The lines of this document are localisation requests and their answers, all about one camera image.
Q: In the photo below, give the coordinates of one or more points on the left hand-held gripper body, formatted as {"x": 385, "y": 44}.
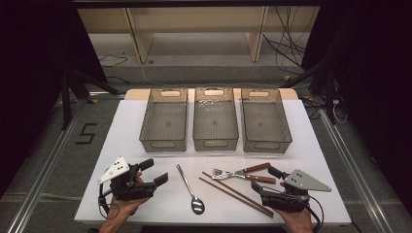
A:
{"x": 124, "y": 187}

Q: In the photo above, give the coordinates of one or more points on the brown wooden chopstick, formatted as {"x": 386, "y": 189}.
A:
{"x": 226, "y": 186}
{"x": 226, "y": 192}

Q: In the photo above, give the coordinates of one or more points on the metal spoon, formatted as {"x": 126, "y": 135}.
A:
{"x": 198, "y": 205}

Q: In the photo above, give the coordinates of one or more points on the person's right hand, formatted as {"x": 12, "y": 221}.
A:
{"x": 298, "y": 218}

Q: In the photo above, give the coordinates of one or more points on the black metal stand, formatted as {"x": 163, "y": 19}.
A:
{"x": 329, "y": 97}
{"x": 66, "y": 103}

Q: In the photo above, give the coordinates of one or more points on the smoky clear plastic bin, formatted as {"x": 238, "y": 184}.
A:
{"x": 215, "y": 124}
{"x": 165, "y": 123}
{"x": 265, "y": 124}

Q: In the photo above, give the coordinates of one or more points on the black curtain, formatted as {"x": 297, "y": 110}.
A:
{"x": 32, "y": 64}
{"x": 372, "y": 64}

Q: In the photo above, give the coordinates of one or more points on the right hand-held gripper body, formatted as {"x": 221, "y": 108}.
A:
{"x": 301, "y": 183}

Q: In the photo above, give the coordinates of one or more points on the aluminium floor rail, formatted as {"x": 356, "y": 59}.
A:
{"x": 42, "y": 184}
{"x": 356, "y": 174}

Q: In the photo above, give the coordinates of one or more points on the white table sheet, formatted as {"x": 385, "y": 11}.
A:
{"x": 226, "y": 210}

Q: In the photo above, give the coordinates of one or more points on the person's left hand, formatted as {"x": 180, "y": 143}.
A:
{"x": 123, "y": 208}

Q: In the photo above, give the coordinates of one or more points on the beige wooden furniture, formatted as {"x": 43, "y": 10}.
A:
{"x": 194, "y": 19}

